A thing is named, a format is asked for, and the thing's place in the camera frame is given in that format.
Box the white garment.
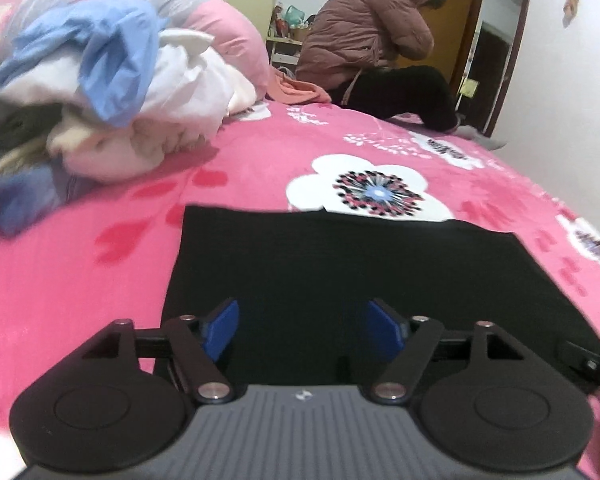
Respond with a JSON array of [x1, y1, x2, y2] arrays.
[[0, 27, 242, 133]]

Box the pink grey floral quilt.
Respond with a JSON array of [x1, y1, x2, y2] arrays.
[[0, 0, 272, 103]]

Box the blue jeans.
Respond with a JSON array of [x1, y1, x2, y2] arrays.
[[0, 161, 101, 239]]

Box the cream fleece garment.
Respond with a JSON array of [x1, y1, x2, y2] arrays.
[[227, 66, 259, 117]]

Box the black printed shirt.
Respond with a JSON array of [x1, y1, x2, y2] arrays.
[[159, 204, 600, 401]]

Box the dark wooden door frame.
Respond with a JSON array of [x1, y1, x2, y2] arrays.
[[472, 0, 536, 138]]

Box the white shelf with items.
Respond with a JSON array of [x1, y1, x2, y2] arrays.
[[266, 2, 315, 68]]

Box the pink floral blanket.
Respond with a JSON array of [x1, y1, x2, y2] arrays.
[[0, 97, 600, 480]]

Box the light blue shirt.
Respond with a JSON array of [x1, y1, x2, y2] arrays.
[[0, 0, 170, 129]]

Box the grey garment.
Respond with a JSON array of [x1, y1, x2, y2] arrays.
[[0, 101, 68, 176]]

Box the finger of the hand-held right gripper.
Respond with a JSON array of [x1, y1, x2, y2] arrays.
[[560, 341, 600, 391]]

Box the peach cloth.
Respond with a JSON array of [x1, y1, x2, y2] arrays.
[[269, 66, 332, 107]]

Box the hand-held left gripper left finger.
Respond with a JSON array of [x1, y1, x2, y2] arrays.
[[82, 298, 241, 406]]

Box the beige garment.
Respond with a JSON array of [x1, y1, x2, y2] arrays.
[[46, 107, 223, 184]]

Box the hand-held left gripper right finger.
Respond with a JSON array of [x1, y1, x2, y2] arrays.
[[362, 298, 523, 406]]

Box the wooden door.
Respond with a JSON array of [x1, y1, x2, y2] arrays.
[[425, 0, 481, 96]]

